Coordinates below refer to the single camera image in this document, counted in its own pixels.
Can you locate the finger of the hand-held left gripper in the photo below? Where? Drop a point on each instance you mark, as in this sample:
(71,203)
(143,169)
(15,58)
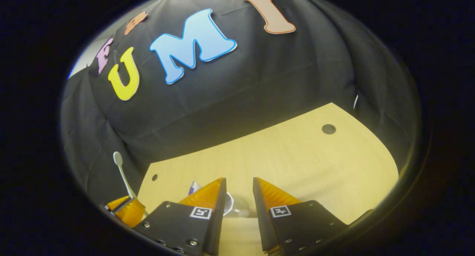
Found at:
(119,203)
(131,213)

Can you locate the pale green toothbrush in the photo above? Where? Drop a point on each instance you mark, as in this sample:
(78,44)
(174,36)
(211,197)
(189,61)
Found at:
(122,172)

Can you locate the wooden desktop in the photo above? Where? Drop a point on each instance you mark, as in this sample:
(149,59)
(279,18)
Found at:
(297,167)

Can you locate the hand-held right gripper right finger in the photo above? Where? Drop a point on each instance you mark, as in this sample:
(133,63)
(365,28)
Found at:
(261,215)

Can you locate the white toothpaste tube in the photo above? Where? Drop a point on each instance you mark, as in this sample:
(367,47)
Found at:
(193,188)

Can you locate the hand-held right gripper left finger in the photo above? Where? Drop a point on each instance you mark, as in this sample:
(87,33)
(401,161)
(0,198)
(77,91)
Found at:
(219,215)

